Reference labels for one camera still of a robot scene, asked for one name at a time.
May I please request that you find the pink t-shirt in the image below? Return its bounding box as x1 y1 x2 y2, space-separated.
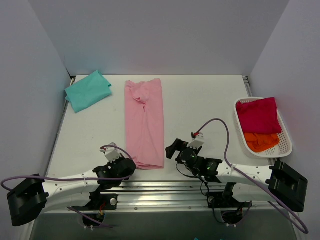
124 78 165 170

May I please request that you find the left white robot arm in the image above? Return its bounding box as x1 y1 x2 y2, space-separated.
7 156 136 227

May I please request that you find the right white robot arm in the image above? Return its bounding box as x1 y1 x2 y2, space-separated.
165 136 308 213

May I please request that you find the orange t-shirt in basket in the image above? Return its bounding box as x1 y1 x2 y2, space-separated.
244 133 280 153

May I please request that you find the white plastic basket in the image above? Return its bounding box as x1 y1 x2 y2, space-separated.
233 97 293 159

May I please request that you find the magenta t-shirt in basket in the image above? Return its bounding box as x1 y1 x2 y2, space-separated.
235 97 282 135

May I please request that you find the teal folded t-shirt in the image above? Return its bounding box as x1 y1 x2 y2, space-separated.
65 70 112 113

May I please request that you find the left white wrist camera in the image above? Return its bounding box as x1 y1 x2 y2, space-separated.
100 142 122 163

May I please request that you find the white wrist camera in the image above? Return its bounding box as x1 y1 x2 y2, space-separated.
187 132 205 150
100 142 122 163

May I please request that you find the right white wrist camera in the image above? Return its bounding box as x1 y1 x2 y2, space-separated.
187 132 205 150

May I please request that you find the aluminium rail frame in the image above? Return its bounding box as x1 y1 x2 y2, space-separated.
27 179 300 215

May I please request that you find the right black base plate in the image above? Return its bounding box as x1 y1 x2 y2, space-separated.
206 192 252 209

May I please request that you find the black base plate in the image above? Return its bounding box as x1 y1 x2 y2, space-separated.
72 192 118 211
206 192 252 209

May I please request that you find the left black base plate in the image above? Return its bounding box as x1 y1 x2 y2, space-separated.
72 192 118 211

